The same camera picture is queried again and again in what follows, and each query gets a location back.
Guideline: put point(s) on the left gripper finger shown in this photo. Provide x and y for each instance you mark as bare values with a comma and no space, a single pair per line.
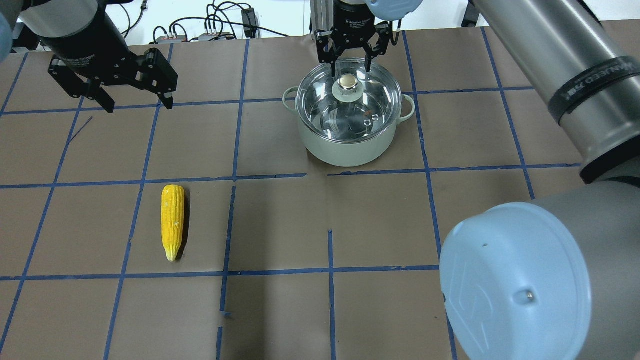
165,96
104,99

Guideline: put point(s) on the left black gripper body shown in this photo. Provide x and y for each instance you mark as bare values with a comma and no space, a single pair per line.
86,39

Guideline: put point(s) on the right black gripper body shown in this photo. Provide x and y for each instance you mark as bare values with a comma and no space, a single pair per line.
355,20

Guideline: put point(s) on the glass pot lid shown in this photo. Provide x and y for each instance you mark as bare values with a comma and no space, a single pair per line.
349,84

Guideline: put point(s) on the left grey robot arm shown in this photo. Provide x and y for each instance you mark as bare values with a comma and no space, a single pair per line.
48,18

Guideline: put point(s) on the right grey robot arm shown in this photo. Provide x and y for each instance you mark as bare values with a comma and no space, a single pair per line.
480,137

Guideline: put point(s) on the yellow corn cob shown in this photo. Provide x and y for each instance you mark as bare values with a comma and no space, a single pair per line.
172,220

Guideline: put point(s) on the black power adapter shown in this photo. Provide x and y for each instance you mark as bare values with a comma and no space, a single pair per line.
250,22

